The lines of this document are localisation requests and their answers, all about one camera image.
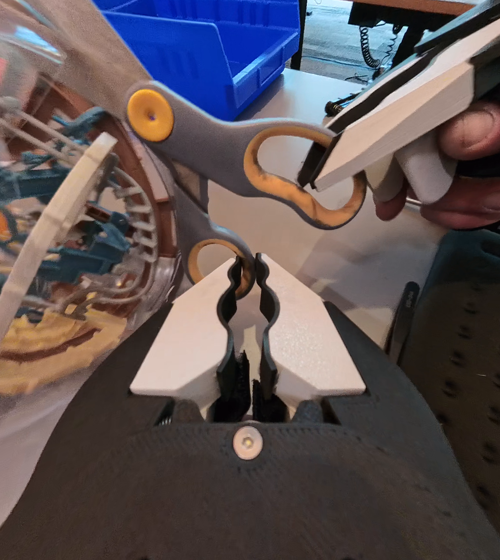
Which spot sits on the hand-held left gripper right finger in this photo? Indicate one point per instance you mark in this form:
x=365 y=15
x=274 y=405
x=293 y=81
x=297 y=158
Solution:
x=315 y=350

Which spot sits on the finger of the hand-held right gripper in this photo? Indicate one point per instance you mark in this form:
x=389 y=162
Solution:
x=486 y=35
x=407 y=109

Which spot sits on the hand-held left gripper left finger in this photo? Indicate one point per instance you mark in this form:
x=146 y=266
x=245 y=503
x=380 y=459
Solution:
x=180 y=350

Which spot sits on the clear maze ball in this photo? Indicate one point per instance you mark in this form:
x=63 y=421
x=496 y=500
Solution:
x=57 y=262

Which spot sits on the grey and yellow scissors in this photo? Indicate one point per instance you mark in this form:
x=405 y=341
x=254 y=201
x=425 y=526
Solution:
x=215 y=144

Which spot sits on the person's right hand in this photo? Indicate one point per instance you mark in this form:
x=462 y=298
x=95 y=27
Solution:
x=477 y=131

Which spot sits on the long black tweezers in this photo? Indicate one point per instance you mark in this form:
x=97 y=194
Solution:
x=407 y=306

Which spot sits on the black dimpled foam pad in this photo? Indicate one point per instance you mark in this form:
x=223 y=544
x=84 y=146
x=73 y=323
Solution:
x=473 y=350

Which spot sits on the blue plastic bin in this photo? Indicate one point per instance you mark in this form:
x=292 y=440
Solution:
x=188 y=57

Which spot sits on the black metal post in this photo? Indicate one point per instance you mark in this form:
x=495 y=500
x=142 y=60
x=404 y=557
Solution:
x=298 y=35

